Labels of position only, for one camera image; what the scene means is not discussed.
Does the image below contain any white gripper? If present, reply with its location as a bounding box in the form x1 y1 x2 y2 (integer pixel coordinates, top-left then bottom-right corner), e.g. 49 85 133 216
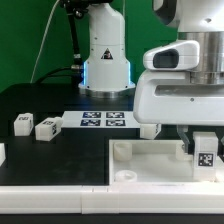
133 70 224 153

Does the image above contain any white square table top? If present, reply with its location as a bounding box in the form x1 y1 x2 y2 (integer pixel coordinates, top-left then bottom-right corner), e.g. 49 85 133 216
109 140 224 184

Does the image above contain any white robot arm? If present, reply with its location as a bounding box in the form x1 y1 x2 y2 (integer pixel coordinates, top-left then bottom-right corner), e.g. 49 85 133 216
78 0 224 151

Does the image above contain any white U-shaped obstacle fence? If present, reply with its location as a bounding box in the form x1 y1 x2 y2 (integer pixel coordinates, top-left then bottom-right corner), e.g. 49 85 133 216
0 143 224 215

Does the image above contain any white AprilTag base sheet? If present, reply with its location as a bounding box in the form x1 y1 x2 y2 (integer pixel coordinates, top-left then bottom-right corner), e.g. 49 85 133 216
62 111 140 128

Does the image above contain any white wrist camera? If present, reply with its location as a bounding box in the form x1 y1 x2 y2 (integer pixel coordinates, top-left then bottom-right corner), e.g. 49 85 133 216
143 40 200 71

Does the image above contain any black cable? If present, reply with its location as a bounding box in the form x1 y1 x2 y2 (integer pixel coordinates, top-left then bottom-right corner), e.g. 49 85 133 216
35 6 84 84

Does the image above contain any white cable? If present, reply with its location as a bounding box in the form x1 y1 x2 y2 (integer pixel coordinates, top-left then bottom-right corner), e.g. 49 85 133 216
30 0 62 84

